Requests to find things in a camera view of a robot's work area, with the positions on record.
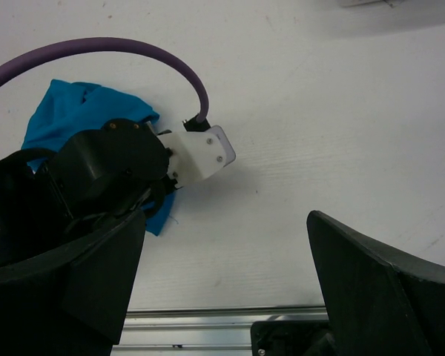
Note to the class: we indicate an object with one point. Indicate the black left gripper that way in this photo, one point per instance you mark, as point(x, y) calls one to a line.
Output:
point(107, 172)

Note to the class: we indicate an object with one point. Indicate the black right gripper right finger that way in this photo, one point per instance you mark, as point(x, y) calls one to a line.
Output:
point(380, 300)

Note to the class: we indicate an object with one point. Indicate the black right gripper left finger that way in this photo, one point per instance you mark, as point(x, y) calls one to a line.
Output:
point(73, 299)

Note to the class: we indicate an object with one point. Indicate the blue t shirt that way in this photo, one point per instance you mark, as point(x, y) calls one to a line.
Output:
point(68, 108)

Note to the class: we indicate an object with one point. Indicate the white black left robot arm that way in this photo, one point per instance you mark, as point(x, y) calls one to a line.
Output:
point(23, 227)

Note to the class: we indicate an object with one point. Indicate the white plastic laundry basket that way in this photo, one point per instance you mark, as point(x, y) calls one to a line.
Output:
point(352, 3)

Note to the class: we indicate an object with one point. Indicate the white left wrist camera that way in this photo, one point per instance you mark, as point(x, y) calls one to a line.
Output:
point(196, 156)

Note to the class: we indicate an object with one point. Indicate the aluminium front rail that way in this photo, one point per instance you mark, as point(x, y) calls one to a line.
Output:
point(225, 331)

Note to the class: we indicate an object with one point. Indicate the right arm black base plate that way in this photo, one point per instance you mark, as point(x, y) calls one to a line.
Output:
point(292, 338)

